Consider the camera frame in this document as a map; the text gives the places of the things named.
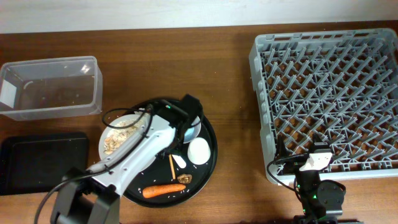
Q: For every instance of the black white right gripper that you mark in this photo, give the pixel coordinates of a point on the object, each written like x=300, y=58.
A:
x=293, y=165

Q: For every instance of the white ceramic cup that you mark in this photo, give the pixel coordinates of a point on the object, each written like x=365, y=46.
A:
x=198, y=151

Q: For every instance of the brown walnut piece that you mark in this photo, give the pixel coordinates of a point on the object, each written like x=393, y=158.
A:
x=185, y=178

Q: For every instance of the rice and food scraps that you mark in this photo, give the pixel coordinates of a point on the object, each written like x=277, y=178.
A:
x=116, y=137

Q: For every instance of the large white plate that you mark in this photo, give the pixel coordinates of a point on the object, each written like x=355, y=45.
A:
x=119, y=122

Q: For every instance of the orange carrot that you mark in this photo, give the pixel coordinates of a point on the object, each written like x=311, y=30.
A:
x=157, y=190

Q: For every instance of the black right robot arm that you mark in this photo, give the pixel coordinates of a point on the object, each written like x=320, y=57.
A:
x=321, y=199

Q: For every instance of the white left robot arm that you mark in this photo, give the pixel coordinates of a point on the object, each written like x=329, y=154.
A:
x=93, y=196

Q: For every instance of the grey plastic dishwasher rack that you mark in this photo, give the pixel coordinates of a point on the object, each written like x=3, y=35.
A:
x=341, y=85

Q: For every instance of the clear plastic waste bin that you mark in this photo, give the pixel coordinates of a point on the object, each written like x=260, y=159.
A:
x=51, y=88

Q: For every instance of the black rectangular waste tray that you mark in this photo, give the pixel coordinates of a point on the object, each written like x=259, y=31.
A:
x=37, y=163

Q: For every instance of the small grey bowl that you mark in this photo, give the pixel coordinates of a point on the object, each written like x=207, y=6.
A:
x=193, y=132

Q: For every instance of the wooden chopstick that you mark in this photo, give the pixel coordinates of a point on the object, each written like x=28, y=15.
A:
x=172, y=167

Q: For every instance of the white plastic fork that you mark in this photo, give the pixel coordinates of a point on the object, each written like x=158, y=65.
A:
x=180, y=161

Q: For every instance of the round black serving tray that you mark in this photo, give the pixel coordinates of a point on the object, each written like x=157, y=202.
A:
x=158, y=173

